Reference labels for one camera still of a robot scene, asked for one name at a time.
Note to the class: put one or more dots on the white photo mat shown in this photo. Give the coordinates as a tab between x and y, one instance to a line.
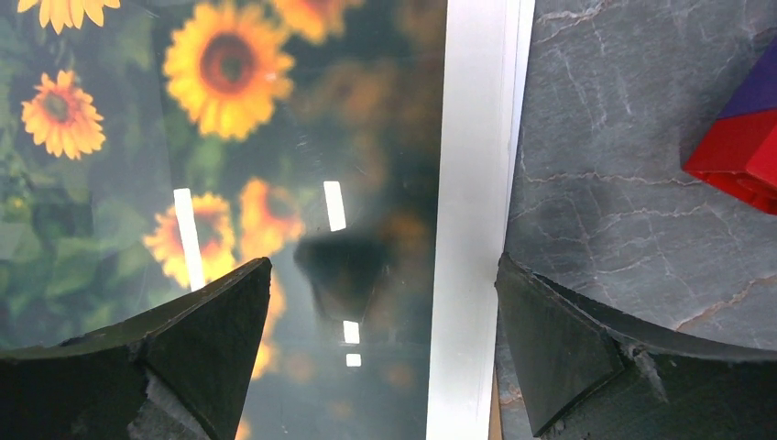
485	63

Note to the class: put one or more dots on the brown backing board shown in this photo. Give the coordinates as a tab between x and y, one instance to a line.
495	427

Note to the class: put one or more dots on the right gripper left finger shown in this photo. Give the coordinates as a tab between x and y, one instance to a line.
177	371

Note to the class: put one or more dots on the red purple block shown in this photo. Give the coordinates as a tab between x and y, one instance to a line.
737	155

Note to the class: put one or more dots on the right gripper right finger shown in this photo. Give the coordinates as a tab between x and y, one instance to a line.
589	371

